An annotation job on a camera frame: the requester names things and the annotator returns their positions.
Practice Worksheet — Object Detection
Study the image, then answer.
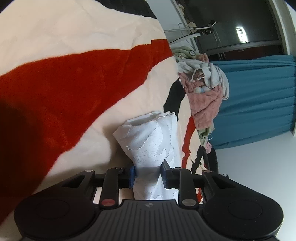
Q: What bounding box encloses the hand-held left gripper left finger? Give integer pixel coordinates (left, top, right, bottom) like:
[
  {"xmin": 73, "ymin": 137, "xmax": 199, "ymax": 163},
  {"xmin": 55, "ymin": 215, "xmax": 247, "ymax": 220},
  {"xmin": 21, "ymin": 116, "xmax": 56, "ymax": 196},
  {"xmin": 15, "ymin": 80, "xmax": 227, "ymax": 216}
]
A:
[{"xmin": 60, "ymin": 166, "xmax": 137, "ymax": 207}]

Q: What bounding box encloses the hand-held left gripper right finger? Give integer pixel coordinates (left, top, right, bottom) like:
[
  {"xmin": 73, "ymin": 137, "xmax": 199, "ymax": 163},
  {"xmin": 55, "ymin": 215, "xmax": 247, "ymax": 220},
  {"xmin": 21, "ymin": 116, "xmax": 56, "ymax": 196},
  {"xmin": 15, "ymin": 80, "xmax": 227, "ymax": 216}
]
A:
[{"xmin": 161, "ymin": 160, "xmax": 230, "ymax": 207}]

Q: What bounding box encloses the white t-shirt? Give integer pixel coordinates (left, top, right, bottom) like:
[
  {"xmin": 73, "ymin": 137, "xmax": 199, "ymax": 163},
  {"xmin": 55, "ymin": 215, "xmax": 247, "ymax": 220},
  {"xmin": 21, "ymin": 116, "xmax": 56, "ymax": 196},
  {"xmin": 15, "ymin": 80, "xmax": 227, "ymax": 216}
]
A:
[{"xmin": 112, "ymin": 111, "xmax": 180, "ymax": 201}]

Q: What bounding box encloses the black armchair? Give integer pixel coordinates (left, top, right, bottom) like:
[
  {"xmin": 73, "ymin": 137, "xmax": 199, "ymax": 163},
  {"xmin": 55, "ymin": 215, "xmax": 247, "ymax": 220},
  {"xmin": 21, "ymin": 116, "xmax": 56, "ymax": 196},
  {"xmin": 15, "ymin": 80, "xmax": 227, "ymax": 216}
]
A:
[{"xmin": 192, "ymin": 146, "xmax": 219, "ymax": 175}]

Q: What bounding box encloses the pale green cloth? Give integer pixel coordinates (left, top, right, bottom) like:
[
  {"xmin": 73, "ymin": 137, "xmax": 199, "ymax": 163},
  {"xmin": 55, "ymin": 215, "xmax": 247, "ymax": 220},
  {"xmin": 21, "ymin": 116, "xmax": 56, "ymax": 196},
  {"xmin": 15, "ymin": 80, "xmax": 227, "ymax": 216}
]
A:
[{"xmin": 197, "ymin": 126, "xmax": 213, "ymax": 147}]

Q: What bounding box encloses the pink fleece blanket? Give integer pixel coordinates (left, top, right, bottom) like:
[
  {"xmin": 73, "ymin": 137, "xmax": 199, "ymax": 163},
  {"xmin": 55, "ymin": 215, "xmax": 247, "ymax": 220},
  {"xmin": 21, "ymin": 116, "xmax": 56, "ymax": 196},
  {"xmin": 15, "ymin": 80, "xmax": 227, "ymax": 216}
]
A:
[{"xmin": 178, "ymin": 72, "xmax": 223, "ymax": 131}]

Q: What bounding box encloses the cream garment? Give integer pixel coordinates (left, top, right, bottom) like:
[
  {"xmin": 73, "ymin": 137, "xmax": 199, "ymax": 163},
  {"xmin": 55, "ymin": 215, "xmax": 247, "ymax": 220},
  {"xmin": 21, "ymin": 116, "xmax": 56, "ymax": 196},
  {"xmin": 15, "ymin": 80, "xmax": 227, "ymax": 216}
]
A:
[{"xmin": 208, "ymin": 63, "xmax": 230, "ymax": 101}]

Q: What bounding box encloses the grey hoodie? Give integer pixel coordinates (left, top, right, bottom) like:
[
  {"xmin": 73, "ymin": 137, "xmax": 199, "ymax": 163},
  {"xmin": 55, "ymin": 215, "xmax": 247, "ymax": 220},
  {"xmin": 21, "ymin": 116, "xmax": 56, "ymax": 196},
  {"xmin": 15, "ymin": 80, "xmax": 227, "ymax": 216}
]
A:
[{"xmin": 177, "ymin": 58, "xmax": 211, "ymax": 82}]

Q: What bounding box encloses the wide blue curtain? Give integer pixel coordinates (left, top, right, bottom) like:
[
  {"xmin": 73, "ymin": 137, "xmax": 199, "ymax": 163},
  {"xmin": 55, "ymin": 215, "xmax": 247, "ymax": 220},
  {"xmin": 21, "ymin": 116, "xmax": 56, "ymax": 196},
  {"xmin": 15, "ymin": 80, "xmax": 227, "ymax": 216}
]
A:
[{"xmin": 207, "ymin": 54, "xmax": 296, "ymax": 148}]

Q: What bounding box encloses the green printed blanket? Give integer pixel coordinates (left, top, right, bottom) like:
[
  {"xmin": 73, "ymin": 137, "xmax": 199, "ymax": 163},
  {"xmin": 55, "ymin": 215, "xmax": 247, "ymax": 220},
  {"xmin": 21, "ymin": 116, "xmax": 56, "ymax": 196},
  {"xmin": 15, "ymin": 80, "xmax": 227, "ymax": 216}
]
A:
[{"xmin": 173, "ymin": 46, "xmax": 197, "ymax": 59}]

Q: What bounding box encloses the red black cream striped blanket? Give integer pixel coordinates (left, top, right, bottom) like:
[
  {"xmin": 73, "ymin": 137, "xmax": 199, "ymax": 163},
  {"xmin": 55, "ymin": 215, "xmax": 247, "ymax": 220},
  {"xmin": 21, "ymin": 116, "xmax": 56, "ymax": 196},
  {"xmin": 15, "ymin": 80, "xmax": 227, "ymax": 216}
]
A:
[{"xmin": 0, "ymin": 0, "xmax": 204, "ymax": 230}]

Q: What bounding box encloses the silver tripod stand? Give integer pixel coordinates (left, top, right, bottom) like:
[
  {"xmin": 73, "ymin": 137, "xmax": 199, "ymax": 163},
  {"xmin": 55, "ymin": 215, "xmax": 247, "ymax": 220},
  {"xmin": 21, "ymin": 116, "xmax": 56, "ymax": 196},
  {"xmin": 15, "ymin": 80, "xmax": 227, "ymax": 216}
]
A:
[{"xmin": 164, "ymin": 20, "xmax": 218, "ymax": 45}]

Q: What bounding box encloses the dark window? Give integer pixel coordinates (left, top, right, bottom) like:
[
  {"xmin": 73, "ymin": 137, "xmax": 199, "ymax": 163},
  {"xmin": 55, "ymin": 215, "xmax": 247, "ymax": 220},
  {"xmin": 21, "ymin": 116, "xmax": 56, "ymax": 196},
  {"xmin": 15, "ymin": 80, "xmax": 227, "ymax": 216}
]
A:
[{"xmin": 171, "ymin": 0, "xmax": 290, "ymax": 56}]

